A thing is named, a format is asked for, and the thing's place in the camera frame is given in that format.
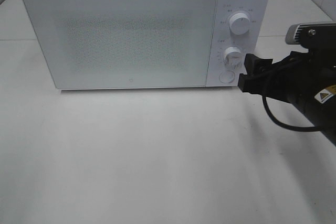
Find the white timer knob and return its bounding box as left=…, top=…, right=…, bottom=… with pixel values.
left=223, top=47, right=243, bottom=66

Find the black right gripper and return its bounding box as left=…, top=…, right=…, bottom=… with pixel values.
left=238, top=22, right=335, bottom=103

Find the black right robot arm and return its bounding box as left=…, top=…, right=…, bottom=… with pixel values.
left=238, top=22, right=335, bottom=144

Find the round white door button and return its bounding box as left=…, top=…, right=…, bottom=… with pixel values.
left=218, top=71, right=235, bottom=84

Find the upper white power knob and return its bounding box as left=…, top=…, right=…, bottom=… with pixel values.
left=228, top=11, right=251, bottom=35

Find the white microwave oven body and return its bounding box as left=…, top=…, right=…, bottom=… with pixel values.
left=28, top=0, right=272, bottom=94

